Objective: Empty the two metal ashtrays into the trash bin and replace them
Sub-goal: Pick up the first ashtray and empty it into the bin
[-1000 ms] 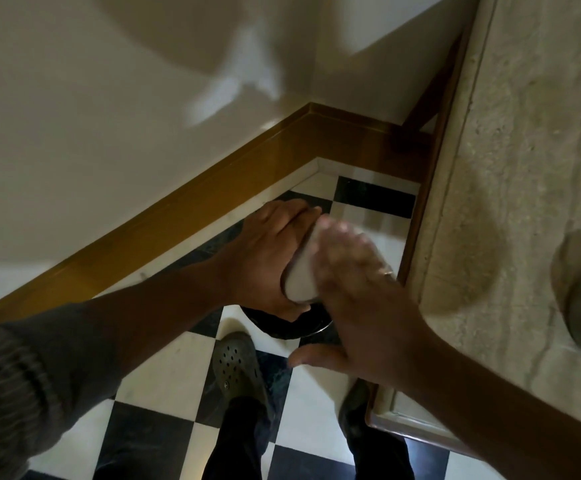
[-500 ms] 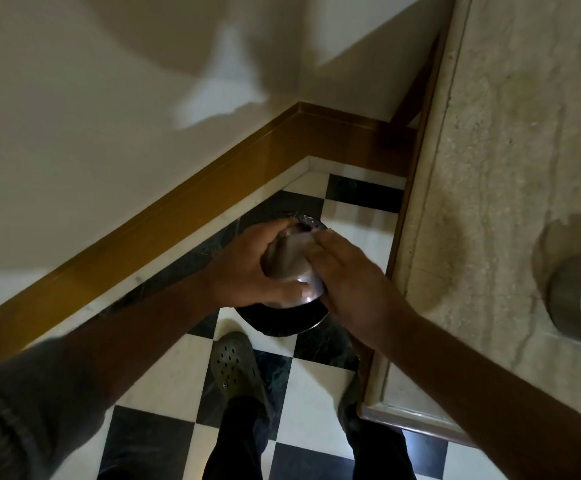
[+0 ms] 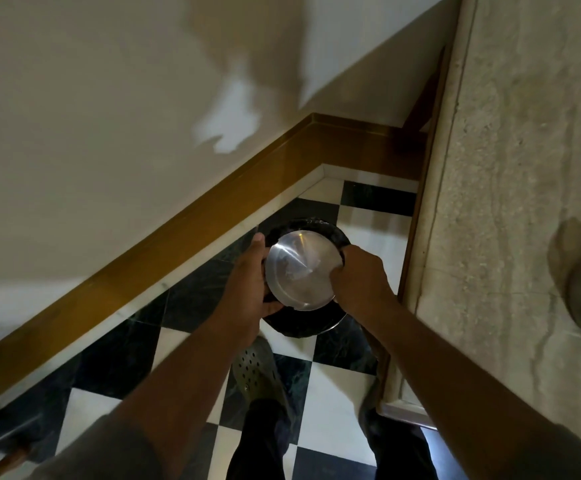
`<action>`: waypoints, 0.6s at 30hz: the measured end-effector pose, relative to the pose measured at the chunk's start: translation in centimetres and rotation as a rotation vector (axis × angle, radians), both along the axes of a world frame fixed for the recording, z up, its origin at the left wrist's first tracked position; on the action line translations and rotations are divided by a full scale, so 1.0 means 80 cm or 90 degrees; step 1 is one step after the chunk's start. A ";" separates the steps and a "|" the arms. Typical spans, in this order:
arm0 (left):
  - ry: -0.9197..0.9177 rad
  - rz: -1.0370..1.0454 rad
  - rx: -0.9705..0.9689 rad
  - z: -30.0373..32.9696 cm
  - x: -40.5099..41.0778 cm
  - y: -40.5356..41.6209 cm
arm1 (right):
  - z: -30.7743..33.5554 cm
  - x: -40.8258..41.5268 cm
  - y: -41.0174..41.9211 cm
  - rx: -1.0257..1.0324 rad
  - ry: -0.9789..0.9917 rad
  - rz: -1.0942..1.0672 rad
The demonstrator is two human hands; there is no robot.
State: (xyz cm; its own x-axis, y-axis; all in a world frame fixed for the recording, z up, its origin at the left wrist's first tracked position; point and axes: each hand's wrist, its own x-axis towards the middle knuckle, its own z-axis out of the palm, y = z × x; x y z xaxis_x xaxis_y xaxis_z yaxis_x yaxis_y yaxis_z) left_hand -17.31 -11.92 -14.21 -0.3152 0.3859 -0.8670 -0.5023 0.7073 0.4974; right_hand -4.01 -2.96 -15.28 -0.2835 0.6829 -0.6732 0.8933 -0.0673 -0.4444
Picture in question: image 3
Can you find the person's right leg dark trousers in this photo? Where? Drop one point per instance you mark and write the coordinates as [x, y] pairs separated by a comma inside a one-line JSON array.
[[400, 449]]

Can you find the person's right fingers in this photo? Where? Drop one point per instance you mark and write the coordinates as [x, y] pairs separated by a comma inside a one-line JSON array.
[[338, 279]]

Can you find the grey shirt sleeve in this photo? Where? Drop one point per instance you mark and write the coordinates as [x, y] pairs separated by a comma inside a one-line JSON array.
[[100, 454], [565, 457]]

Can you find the person's left forearm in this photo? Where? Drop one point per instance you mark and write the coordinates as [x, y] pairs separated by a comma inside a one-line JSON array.
[[195, 374]]

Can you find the person's right forearm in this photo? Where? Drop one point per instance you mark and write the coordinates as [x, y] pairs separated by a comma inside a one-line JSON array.
[[445, 384]]

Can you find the person's leg dark trousers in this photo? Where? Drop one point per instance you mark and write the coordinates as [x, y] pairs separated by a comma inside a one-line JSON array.
[[400, 449], [260, 444]]

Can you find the brown wooden skirting board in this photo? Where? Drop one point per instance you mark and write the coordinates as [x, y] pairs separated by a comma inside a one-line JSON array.
[[170, 234]]

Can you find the black lined trash bin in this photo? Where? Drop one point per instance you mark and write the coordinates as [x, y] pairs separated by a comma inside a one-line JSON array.
[[305, 324]]

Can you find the person's left hand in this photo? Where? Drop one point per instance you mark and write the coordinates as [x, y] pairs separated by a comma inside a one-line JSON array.
[[243, 294]]

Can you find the round silver metal bin lid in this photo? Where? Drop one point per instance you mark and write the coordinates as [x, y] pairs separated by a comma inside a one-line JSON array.
[[300, 269]]

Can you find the person's right hand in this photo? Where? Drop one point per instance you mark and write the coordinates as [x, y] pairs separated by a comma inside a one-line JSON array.
[[363, 284]]

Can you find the person's left leg dark trousers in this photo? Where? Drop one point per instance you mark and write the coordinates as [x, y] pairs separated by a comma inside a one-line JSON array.
[[260, 444]]

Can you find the brown wooden rail piece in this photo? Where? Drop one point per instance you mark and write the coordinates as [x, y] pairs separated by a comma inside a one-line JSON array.
[[0, 467]]

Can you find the person's left thumb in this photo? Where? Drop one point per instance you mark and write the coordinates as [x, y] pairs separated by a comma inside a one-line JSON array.
[[258, 249]]

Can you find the wooden cabinet side edge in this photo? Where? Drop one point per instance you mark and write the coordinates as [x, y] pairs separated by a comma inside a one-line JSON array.
[[423, 194]]

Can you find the grey perforated clog shoe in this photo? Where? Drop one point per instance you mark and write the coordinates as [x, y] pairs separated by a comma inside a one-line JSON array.
[[260, 374]]

